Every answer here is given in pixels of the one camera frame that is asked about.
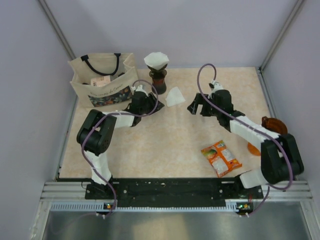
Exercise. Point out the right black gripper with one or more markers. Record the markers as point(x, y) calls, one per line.
point(199, 100)

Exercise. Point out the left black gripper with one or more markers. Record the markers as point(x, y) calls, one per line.
point(151, 98)

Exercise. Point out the white paper coffee filters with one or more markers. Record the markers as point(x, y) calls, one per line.
point(174, 97)

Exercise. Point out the olive green coffee dripper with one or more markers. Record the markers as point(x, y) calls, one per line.
point(158, 74)

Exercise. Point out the brown coffee dripper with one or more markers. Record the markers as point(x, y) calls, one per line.
point(274, 125)

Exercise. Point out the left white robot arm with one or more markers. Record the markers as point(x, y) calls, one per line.
point(96, 132)

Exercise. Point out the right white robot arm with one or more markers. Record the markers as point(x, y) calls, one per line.
point(280, 158)

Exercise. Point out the red glass coffee server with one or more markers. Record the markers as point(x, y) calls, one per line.
point(159, 85)

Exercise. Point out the beige canvas tote bag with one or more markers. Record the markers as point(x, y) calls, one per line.
point(120, 67)

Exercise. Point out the box inside tote bag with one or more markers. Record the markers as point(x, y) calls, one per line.
point(100, 81)

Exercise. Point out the orange snack packet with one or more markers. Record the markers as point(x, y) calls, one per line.
point(221, 158)

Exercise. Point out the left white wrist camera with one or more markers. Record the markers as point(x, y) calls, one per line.
point(139, 88)

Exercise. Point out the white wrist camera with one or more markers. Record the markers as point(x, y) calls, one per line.
point(215, 86)
point(139, 88)

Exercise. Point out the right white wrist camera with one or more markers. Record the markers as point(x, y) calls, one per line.
point(215, 86)

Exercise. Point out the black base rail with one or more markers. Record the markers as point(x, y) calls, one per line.
point(172, 192)

